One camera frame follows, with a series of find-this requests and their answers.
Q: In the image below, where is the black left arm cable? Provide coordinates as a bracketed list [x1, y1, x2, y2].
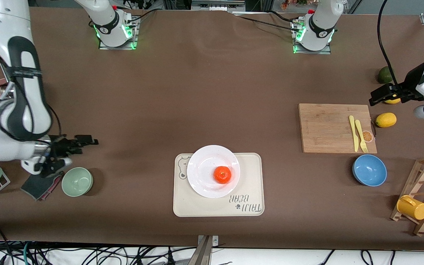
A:
[378, 0, 402, 88]

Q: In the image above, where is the aluminium frame structure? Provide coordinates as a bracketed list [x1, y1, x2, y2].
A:
[162, 0, 271, 14]

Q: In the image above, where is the pink folded cloth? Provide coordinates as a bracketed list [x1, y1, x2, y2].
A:
[41, 176, 64, 201]

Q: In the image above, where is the teal floor cable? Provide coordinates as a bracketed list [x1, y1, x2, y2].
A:
[22, 242, 32, 265]

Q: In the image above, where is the orange mandarin fruit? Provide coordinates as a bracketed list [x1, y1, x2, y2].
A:
[213, 166, 233, 184]

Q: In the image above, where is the yellow plastic fork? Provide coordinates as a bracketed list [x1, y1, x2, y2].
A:
[355, 120, 368, 153]

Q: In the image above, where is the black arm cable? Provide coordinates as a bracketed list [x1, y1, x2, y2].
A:
[378, 0, 402, 88]
[45, 103, 62, 138]

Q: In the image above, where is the cream tray with bear print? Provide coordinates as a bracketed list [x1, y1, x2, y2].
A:
[173, 153, 265, 218]

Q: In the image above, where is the black base power cable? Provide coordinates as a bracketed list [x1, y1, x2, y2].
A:
[234, 15, 297, 31]
[126, 8, 159, 23]

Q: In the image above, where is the yellow plastic knife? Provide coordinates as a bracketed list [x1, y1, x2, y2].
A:
[349, 115, 360, 152]

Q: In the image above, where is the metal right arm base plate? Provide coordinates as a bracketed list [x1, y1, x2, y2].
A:
[99, 17, 139, 50]

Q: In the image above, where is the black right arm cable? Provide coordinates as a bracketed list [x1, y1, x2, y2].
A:
[45, 103, 62, 138]

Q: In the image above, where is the metal table edge bracket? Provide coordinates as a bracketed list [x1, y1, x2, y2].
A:
[197, 235, 220, 265]

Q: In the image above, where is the pale green bowl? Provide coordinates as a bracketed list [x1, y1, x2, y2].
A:
[61, 167, 93, 197]

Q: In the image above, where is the wooden cutting board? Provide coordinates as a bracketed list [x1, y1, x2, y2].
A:
[298, 103, 378, 154]

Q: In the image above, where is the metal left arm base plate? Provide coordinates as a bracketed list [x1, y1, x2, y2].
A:
[292, 20, 332, 55]

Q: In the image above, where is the yellow mug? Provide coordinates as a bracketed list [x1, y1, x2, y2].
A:
[396, 195, 424, 220]

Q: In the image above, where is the white round plate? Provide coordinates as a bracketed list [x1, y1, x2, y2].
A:
[187, 145, 241, 199]

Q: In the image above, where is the blue bowl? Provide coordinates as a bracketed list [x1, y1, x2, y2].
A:
[352, 154, 388, 187]

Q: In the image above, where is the green lime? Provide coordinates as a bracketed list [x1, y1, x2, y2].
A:
[377, 66, 395, 84]

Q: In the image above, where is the dark grey folded cloth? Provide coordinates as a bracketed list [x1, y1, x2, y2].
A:
[21, 173, 62, 201]

